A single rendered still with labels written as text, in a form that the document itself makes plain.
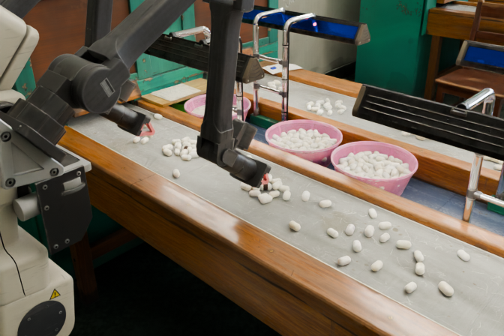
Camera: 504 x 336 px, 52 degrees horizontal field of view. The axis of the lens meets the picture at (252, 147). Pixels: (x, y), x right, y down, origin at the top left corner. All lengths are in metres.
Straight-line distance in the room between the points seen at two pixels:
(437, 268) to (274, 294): 0.38
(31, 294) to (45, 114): 0.44
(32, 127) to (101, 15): 0.63
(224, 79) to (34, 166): 0.45
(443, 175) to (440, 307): 0.63
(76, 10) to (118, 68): 1.15
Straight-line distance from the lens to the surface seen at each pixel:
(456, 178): 1.72
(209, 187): 1.55
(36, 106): 0.86
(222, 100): 1.15
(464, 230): 1.40
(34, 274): 1.14
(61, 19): 2.01
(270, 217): 1.41
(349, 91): 2.27
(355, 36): 1.90
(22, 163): 0.88
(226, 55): 1.12
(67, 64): 0.91
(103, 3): 1.42
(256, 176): 1.33
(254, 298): 1.30
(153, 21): 0.95
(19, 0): 1.30
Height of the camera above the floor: 1.51
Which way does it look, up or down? 26 degrees down
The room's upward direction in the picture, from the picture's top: 1 degrees counter-clockwise
